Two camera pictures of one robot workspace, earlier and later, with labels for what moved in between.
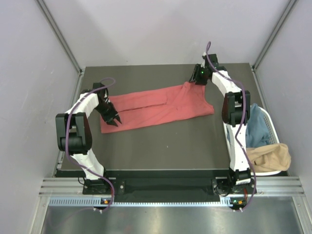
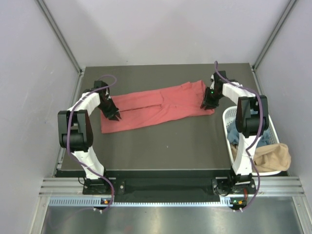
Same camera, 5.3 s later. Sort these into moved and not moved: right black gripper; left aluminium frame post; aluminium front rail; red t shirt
Moved: right black gripper
Not moved: aluminium front rail; red t shirt; left aluminium frame post
